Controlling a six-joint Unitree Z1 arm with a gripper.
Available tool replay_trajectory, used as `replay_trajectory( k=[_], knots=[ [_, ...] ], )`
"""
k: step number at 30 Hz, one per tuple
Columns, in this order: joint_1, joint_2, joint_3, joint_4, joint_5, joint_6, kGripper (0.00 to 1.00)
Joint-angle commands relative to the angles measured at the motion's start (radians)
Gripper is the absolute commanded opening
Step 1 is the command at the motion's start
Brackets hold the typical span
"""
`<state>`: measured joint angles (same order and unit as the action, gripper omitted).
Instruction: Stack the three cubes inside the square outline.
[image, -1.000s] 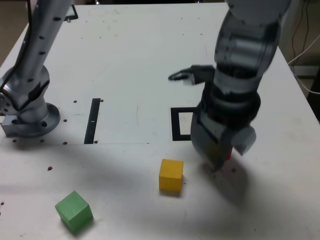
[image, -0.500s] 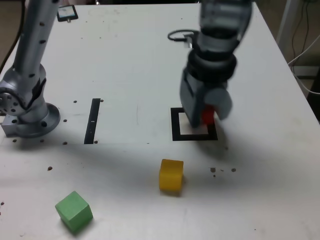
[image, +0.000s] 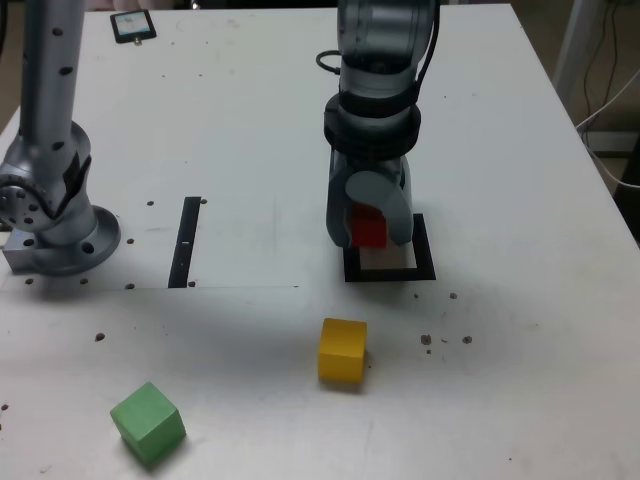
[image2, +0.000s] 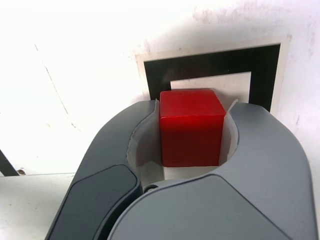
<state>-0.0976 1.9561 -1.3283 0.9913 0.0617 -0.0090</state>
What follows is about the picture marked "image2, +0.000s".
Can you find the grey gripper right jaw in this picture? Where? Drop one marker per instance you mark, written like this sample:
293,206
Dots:
225,207

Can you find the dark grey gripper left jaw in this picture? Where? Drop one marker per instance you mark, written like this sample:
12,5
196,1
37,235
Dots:
100,200

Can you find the red cube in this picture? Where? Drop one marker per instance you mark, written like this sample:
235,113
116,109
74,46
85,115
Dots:
190,130

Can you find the black tape square outline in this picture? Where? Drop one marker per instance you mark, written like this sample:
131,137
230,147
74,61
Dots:
212,62

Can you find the black tape strip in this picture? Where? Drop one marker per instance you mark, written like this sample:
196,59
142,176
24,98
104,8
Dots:
6,165

